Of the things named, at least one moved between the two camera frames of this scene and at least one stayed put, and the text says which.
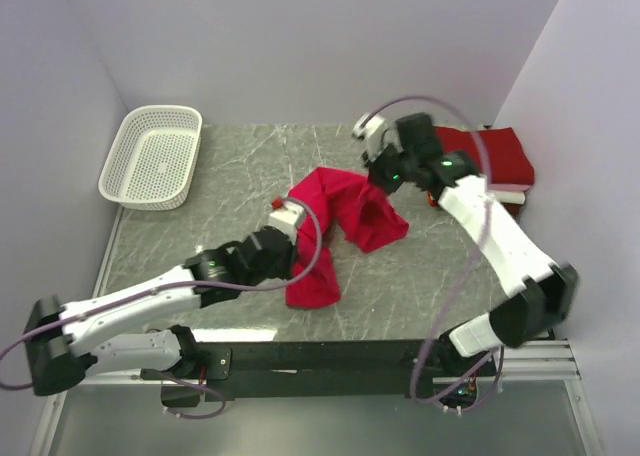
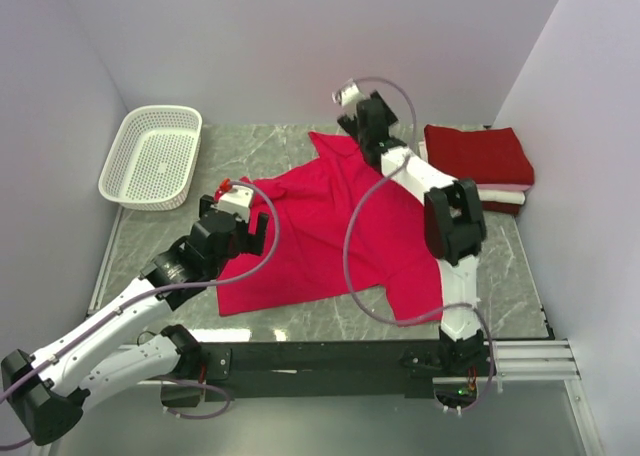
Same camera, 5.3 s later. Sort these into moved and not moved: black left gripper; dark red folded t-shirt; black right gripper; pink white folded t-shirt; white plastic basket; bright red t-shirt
Moved: bright red t-shirt; black right gripper; black left gripper
Not moved: pink white folded t-shirt; white plastic basket; dark red folded t-shirt
